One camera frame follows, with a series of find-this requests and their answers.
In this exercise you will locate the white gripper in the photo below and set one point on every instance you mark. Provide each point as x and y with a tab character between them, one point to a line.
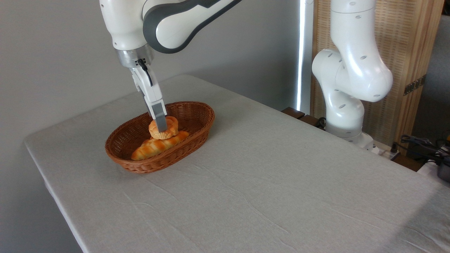
149	88

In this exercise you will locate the round golden bread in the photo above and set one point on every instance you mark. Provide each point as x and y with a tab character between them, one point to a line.
173	125

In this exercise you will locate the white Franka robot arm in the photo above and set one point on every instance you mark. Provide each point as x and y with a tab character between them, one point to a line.
351	70

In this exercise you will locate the long twisted bread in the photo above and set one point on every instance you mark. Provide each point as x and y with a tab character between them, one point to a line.
154	147

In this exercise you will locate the brown wicker basket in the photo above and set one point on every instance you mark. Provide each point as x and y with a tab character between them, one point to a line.
126	140

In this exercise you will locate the grey tablecloth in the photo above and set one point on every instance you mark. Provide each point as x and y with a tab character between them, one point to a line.
263	182

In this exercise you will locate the dark wooden board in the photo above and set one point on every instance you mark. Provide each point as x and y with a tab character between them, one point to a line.
293	112

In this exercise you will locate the white vertical light strip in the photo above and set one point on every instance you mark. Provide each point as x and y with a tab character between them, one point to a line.
304	52

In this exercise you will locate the metal screen hinge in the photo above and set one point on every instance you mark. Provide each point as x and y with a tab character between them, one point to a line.
415	85

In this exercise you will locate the wooden folding screen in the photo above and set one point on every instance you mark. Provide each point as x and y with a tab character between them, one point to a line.
404	35

